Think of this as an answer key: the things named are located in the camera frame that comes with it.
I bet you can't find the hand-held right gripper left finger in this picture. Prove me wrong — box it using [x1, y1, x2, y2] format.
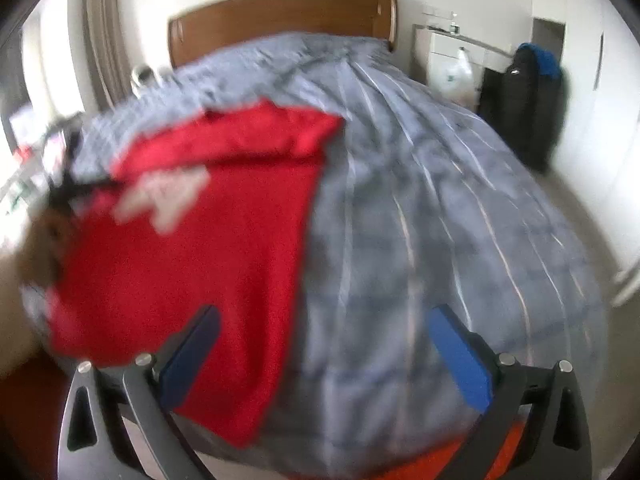
[60, 305, 221, 480]

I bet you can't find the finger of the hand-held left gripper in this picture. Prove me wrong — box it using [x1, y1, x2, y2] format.
[49, 170, 115, 210]

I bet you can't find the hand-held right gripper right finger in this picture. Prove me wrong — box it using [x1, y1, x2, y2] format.
[429, 305, 594, 480]

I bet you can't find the red knitted sweater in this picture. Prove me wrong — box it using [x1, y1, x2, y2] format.
[47, 100, 347, 448]

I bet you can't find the person's left hand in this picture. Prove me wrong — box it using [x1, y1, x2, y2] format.
[27, 207, 76, 281]

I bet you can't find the window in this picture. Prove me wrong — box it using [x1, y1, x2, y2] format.
[0, 10, 56, 126]

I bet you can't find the small white fan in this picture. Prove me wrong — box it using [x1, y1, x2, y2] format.
[131, 64, 169, 97]

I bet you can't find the bed with grey checked duvet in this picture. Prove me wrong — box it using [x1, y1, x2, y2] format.
[20, 32, 609, 480]

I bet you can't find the beige curtain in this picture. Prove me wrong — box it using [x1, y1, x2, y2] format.
[82, 0, 124, 111]

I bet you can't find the black jacket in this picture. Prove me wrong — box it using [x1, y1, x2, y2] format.
[477, 49, 557, 172]

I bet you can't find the wooden headboard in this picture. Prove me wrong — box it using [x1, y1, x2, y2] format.
[167, 0, 399, 69]

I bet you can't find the white plastic bag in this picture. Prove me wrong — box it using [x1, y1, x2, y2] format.
[439, 47, 474, 95]

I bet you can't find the white wardrobe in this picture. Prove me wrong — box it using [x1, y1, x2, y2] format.
[529, 0, 640, 307]

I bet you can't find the white desk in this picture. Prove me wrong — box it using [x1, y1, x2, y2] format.
[411, 24, 514, 111]

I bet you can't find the blue jacket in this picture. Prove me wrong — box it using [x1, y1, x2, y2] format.
[517, 42, 564, 82]

